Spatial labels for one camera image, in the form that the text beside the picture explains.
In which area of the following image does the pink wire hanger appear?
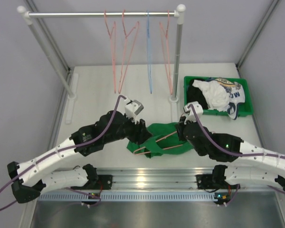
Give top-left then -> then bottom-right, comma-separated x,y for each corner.
133,131 -> 182,155

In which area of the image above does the green tank top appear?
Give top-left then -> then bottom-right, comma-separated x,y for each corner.
127,123 -> 193,158

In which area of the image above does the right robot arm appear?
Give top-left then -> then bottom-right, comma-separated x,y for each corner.
175,117 -> 285,193

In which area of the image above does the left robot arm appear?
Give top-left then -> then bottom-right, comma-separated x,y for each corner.
7,111 -> 152,204

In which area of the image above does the pink hanger rightmost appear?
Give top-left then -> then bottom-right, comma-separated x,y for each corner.
159,11 -> 173,95

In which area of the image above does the black garment in bin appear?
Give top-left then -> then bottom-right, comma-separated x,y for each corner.
186,79 -> 208,110

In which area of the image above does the white printed shirt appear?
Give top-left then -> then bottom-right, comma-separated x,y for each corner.
191,77 -> 246,120

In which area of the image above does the green plastic bin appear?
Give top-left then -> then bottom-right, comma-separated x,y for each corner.
183,76 -> 253,117

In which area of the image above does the white clothes rack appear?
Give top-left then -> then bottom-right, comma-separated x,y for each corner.
16,4 -> 187,124

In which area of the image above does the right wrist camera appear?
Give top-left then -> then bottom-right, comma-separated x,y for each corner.
183,101 -> 203,124

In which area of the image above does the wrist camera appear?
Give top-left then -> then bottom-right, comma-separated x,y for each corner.
124,97 -> 144,124
183,101 -> 203,124

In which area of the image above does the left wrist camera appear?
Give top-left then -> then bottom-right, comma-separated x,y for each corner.
124,97 -> 144,124

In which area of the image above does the aluminium rail at table front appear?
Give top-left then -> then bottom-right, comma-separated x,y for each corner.
97,167 -> 213,191

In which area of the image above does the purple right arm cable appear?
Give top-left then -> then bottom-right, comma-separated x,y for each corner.
189,105 -> 285,200

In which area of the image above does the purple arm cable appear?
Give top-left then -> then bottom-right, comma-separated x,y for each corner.
189,105 -> 285,200
0,95 -> 128,212

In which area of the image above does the blue wire hanger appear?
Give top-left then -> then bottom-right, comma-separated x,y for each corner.
146,11 -> 153,94

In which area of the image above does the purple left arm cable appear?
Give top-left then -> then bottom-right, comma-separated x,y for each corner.
0,95 -> 128,212

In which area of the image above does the slotted cable duct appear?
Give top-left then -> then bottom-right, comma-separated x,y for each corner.
38,191 -> 231,202

